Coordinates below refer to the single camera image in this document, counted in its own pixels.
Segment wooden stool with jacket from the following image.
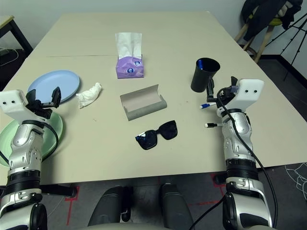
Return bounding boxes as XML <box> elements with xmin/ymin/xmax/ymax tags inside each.
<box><xmin>241</xmin><ymin>0</ymin><xmax>303</xmax><ymax>43</ymax></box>

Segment dark grey left robot leg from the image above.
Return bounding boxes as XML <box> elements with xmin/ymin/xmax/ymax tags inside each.
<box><xmin>87</xmin><ymin>185</ymin><xmax>132</xmax><ymax>227</ymax></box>

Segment white tissue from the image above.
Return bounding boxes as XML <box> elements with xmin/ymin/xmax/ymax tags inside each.
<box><xmin>76</xmin><ymin>82</ymin><xmax>103</xmax><ymax>110</ymax></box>

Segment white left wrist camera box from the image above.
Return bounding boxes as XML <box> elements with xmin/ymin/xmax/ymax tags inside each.
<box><xmin>0</xmin><ymin>90</ymin><xmax>27</xmax><ymax>120</ymax></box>

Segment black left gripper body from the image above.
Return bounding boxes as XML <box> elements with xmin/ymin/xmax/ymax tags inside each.
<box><xmin>24</xmin><ymin>95</ymin><xmax>57</xmax><ymax>120</ymax></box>

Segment light blue plate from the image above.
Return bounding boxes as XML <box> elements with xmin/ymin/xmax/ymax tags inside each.
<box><xmin>27</xmin><ymin>69</ymin><xmax>81</xmax><ymax>105</ymax></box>

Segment grey glasses case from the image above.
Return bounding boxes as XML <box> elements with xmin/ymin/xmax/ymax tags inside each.
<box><xmin>119</xmin><ymin>84</ymin><xmax>168</xmax><ymax>121</ymax></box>

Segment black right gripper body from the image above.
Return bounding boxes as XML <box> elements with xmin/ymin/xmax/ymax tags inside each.
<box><xmin>206</xmin><ymin>87</ymin><xmax>232</xmax><ymax>108</ymax></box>

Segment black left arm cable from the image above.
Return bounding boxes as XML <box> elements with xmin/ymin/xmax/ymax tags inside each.
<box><xmin>0</xmin><ymin>119</ymin><xmax>60</xmax><ymax>163</ymax></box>

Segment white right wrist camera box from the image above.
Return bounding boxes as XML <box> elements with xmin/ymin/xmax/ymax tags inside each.
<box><xmin>225</xmin><ymin>78</ymin><xmax>265</xmax><ymax>111</ymax></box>

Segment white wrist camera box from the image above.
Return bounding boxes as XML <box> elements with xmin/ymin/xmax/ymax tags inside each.
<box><xmin>225</xmin><ymin>78</ymin><xmax>265</xmax><ymax>111</ymax></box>
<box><xmin>0</xmin><ymin>90</ymin><xmax>27</xmax><ymax>120</ymax></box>

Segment dark grey robot leg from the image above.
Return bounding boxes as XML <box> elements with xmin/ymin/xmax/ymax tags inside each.
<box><xmin>87</xmin><ymin>185</ymin><xmax>132</xmax><ymax>227</ymax></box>
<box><xmin>160</xmin><ymin>183</ymin><xmax>196</xmax><ymax>230</ymax></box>

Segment grey robot torso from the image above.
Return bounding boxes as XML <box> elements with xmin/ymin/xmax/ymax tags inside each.
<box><xmin>81</xmin><ymin>222</ymin><xmax>168</xmax><ymax>230</ymax></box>

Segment white floor cable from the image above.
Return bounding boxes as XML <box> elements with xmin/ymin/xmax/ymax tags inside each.
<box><xmin>0</xmin><ymin>47</ymin><xmax>19</xmax><ymax>60</ymax></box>

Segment dark grey right robot leg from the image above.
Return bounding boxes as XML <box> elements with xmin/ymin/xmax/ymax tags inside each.
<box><xmin>160</xmin><ymin>183</ymin><xmax>196</xmax><ymax>230</ymax></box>

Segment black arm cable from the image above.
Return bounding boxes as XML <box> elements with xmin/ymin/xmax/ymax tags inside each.
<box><xmin>0</xmin><ymin>119</ymin><xmax>60</xmax><ymax>163</ymax></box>
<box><xmin>189</xmin><ymin>87</ymin><xmax>279</xmax><ymax>230</ymax></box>

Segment black plastic cup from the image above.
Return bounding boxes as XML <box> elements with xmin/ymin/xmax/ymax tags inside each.
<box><xmin>190</xmin><ymin>57</ymin><xmax>221</xmax><ymax>93</ymax></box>

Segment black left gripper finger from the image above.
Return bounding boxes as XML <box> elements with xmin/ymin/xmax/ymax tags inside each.
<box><xmin>25</xmin><ymin>90</ymin><xmax>37</xmax><ymax>102</ymax></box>
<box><xmin>51</xmin><ymin>87</ymin><xmax>62</xmax><ymax>108</ymax></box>

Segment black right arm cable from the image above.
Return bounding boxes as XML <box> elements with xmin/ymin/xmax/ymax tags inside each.
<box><xmin>189</xmin><ymin>87</ymin><xmax>279</xmax><ymax>230</ymax></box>

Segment black sunglasses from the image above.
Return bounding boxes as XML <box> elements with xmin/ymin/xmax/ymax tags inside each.
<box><xmin>135</xmin><ymin>120</ymin><xmax>178</xmax><ymax>151</ymax></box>

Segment purple tissue pack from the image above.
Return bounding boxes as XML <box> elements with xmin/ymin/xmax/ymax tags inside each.
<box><xmin>115</xmin><ymin>32</ymin><xmax>146</xmax><ymax>79</ymax></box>

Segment black framed side table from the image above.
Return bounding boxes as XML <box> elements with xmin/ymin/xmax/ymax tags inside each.
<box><xmin>0</xmin><ymin>15</ymin><xmax>34</xmax><ymax>58</ymax></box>

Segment light green plate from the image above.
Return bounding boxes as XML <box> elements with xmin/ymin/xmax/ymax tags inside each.
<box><xmin>0</xmin><ymin>111</ymin><xmax>64</xmax><ymax>167</ymax></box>

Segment black tripod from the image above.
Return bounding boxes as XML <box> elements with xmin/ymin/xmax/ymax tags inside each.
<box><xmin>265</xmin><ymin>14</ymin><xmax>307</xmax><ymax>81</ymax></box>

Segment yellow stool cushion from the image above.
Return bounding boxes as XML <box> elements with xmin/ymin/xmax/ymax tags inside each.
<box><xmin>249</xmin><ymin>14</ymin><xmax>283</xmax><ymax>26</ymax></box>

